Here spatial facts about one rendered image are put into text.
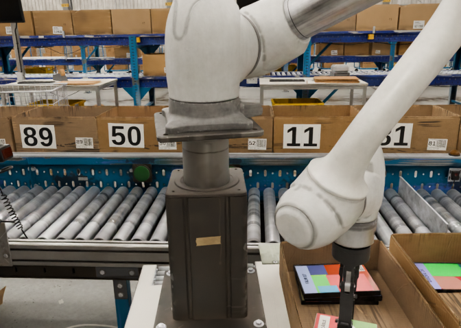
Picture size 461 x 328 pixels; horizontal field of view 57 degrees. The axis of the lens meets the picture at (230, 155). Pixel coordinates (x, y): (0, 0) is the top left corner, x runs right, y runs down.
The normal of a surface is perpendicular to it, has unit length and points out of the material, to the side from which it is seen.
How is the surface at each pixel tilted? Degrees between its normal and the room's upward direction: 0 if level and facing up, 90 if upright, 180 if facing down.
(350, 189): 68
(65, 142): 91
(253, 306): 0
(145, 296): 0
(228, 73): 95
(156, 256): 90
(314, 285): 0
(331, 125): 90
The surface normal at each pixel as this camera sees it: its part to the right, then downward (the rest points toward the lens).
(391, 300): -0.01, -0.96
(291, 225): -0.67, 0.34
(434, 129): -0.05, 0.29
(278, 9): -0.03, -0.28
